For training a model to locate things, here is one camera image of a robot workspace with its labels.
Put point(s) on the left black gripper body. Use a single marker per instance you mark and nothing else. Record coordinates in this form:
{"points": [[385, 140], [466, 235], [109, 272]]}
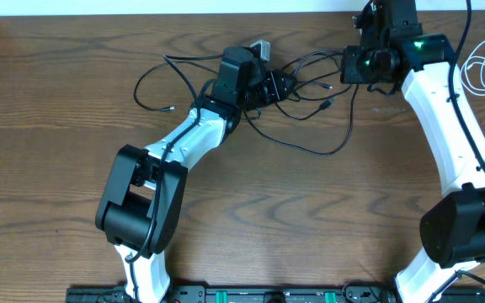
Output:
{"points": [[263, 93]]}

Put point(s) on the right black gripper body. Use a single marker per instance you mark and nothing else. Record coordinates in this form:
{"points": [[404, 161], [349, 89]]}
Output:
{"points": [[362, 66]]}

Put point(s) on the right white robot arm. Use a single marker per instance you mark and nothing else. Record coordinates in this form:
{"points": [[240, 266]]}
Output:
{"points": [[394, 49]]}

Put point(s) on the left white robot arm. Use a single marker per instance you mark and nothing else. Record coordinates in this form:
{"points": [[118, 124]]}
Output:
{"points": [[142, 200]]}

